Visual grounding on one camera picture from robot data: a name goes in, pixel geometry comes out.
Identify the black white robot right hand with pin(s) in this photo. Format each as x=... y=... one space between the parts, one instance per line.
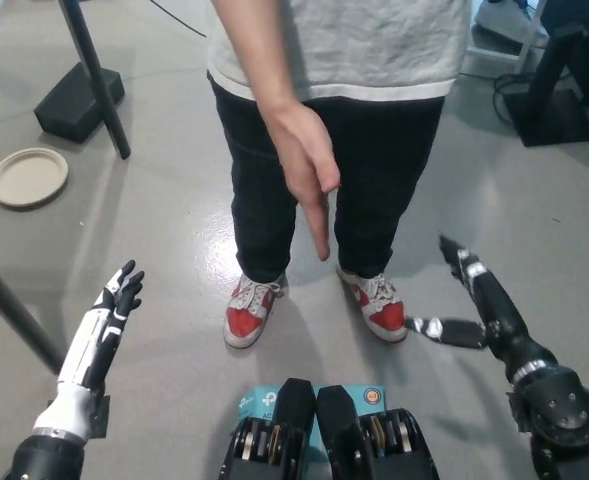
x=501 y=320

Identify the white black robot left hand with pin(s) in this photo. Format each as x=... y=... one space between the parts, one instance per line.
x=91 y=340

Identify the person's bare right hand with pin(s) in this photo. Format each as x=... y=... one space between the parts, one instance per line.
x=301 y=150

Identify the person in grey shirt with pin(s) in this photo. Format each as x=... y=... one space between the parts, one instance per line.
x=384 y=60

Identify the thick black slanted pole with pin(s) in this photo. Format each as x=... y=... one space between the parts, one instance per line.
x=9 y=307

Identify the red white sneaker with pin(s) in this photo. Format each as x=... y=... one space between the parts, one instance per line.
x=381 y=307
x=246 y=315

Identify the beige paper plate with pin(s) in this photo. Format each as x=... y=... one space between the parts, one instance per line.
x=28 y=176

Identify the thin black slanted pole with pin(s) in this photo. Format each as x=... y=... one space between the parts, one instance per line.
x=96 y=75

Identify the black foam block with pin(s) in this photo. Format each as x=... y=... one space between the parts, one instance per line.
x=76 y=102

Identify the white metal frame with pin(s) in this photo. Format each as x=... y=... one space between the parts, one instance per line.
x=499 y=52

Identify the black stand with base plate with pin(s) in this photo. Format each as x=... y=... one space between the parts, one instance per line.
x=556 y=100

